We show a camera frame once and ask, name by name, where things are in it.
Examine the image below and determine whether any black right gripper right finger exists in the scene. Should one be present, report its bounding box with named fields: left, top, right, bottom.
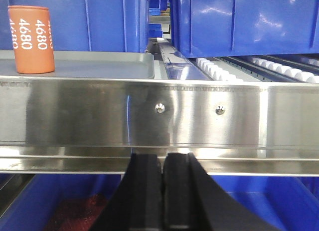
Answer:
left=163, top=153, right=277, bottom=231

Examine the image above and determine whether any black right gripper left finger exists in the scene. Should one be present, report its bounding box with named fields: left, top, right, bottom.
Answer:
left=90, top=154, right=163, bottom=231

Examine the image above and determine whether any orange capacitor with white numbers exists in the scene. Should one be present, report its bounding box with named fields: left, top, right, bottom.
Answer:
left=8, top=5, right=55, bottom=74

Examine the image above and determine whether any blue bin lower shelf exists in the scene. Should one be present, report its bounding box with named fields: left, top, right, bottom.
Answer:
left=0, top=174, right=319, bottom=231

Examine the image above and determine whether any white roller conveyor track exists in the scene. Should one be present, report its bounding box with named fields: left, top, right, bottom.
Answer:
left=154, top=38, right=319, bottom=84

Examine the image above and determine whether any grey plastic tray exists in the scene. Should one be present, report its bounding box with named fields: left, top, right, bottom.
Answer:
left=0, top=50, right=155, bottom=82

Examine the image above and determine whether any blue bin upper right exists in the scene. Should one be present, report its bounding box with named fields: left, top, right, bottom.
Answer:
left=169, top=0, right=319, bottom=58

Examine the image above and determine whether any blue bin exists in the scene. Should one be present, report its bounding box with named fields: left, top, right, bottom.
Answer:
left=169, top=0, right=319, bottom=58
left=0, top=0, right=149, bottom=53

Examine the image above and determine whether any blue bin upper left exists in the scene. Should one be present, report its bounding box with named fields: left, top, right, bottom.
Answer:
left=0, top=0, right=149, bottom=53

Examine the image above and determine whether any stainless steel shelf rail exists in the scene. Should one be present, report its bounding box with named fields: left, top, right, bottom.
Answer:
left=0, top=76, right=319, bottom=176

